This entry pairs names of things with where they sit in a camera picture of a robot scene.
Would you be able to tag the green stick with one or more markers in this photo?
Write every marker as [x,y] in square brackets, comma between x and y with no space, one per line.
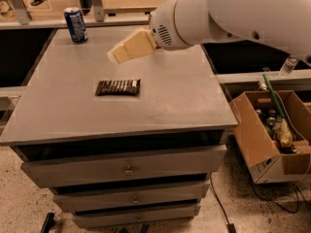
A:
[273,95]

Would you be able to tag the bottom grey drawer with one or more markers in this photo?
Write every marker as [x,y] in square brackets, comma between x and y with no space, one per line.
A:
[137,215]

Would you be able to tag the top grey drawer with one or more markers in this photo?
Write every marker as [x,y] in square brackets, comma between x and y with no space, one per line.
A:
[127,166]

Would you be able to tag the grey drawer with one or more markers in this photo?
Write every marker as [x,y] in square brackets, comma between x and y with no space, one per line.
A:
[131,196]
[137,215]
[127,166]

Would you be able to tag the grey drawer cabinet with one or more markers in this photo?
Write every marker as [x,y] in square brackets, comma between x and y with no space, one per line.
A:
[180,105]

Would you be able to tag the brown cardboard box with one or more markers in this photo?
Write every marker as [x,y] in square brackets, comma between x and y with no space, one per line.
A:
[262,155]

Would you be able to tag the blue pepsi can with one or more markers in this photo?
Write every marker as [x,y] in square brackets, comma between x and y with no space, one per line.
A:
[76,25]

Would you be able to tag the dark snack bar wrapper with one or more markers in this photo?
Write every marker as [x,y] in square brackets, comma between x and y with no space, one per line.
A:
[118,87]

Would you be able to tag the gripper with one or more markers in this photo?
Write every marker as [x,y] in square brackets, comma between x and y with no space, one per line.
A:
[165,23]

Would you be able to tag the middle grey drawer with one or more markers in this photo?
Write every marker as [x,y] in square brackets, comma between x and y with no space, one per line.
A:
[131,196]

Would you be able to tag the black object on floor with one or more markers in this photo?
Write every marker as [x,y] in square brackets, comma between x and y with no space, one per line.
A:
[48,224]

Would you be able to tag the clear plastic water bottle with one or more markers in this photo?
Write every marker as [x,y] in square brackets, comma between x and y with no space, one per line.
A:
[288,66]

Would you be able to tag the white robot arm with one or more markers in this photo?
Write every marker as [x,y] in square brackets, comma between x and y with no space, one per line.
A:
[181,24]

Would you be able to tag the small black object on shelf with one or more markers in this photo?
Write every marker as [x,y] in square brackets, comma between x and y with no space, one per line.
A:
[36,2]

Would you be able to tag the metal railing frame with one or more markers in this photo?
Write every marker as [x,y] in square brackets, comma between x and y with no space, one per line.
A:
[50,14]

